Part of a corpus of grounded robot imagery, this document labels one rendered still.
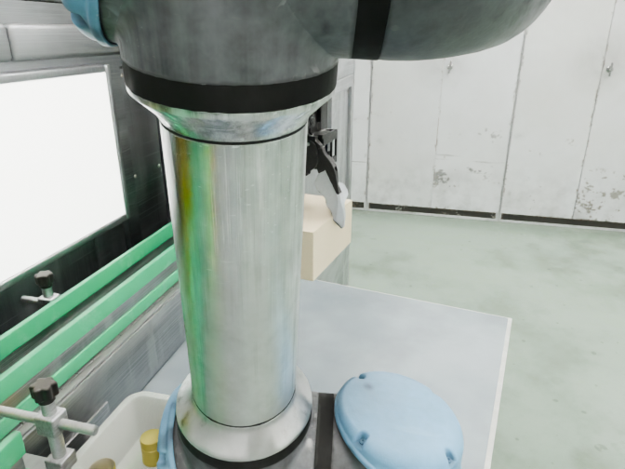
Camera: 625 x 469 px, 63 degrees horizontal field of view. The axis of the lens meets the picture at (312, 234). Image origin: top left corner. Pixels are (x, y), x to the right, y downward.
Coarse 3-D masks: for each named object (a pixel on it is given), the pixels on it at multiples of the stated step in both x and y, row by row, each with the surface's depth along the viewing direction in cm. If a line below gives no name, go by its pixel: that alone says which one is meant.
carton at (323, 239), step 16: (304, 208) 80; (320, 208) 80; (304, 224) 73; (320, 224) 73; (336, 224) 78; (304, 240) 71; (320, 240) 73; (336, 240) 80; (304, 256) 72; (320, 256) 74; (336, 256) 81; (304, 272) 73; (320, 272) 75
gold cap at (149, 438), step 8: (144, 432) 78; (152, 432) 78; (144, 440) 76; (152, 440) 76; (144, 448) 76; (152, 448) 76; (144, 456) 77; (152, 456) 76; (144, 464) 77; (152, 464) 77
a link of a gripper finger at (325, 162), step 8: (320, 152) 74; (320, 160) 74; (328, 160) 74; (320, 168) 75; (328, 168) 74; (336, 168) 75; (328, 176) 75; (336, 176) 74; (336, 184) 75; (336, 192) 75
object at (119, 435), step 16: (128, 400) 81; (144, 400) 82; (160, 400) 81; (112, 416) 77; (128, 416) 80; (144, 416) 83; (160, 416) 82; (112, 432) 76; (128, 432) 80; (96, 448) 73; (112, 448) 76; (128, 448) 80; (80, 464) 70; (128, 464) 78
